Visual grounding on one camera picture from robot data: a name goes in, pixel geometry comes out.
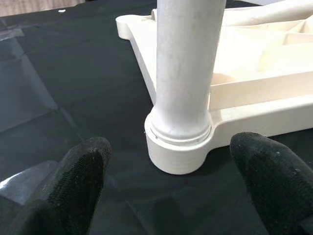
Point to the black tablecloth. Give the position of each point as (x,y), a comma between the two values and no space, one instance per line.
(97,85)

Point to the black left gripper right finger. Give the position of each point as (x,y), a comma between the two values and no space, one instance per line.
(278,186)

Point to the white plastic table top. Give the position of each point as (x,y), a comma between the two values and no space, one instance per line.
(256,105)

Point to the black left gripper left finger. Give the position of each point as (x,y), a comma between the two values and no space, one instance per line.
(68,191)

